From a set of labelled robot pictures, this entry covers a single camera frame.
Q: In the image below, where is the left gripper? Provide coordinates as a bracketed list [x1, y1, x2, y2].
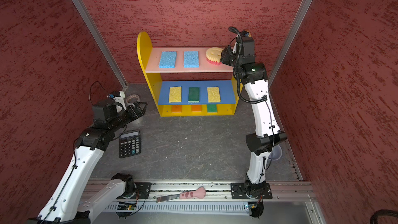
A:
[109, 102, 148, 131]

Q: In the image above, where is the yellow smiley face sponge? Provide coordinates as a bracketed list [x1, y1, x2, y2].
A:
[206, 47, 223, 65]

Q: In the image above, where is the orange sponge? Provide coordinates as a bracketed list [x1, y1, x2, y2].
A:
[171, 105, 182, 113]
[191, 105, 202, 113]

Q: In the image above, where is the blue sponge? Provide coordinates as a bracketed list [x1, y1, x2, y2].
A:
[183, 51, 199, 68]
[159, 51, 177, 68]

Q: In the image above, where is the orange sponge front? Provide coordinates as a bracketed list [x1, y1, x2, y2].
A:
[191, 105, 202, 113]

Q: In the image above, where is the dark green sponge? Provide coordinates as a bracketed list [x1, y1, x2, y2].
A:
[188, 87, 201, 103]

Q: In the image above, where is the light green sponge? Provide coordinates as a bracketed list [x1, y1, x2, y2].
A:
[207, 104, 218, 113]

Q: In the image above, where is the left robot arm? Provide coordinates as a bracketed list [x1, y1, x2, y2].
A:
[26, 99, 147, 224]

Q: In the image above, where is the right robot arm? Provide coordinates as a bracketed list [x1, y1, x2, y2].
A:
[220, 33, 287, 199]

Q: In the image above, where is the yellow shelf with coloured boards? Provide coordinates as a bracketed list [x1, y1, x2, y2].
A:
[137, 32, 239, 117]

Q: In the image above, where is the clear tape roll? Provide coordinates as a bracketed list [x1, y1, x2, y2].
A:
[125, 94, 140, 105]

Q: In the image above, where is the black calculator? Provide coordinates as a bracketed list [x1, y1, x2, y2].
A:
[119, 130, 142, 159]

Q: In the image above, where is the grey mug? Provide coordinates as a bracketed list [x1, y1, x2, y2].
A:
[268, 145, 283, 161]

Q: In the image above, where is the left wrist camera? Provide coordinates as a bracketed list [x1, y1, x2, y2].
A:
[108, 91, 126, 113]

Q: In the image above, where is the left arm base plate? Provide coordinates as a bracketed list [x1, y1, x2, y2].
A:
[117, 182, 152, 200]

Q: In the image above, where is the pink handled scraper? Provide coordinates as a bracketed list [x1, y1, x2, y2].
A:
[156, 187, 206, 203]

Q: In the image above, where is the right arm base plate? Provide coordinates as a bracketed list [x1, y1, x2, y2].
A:
[230, 180, 273, 200]

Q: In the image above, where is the black cable corner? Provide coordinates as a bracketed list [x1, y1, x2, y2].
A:
[370, 209, 398, 224]

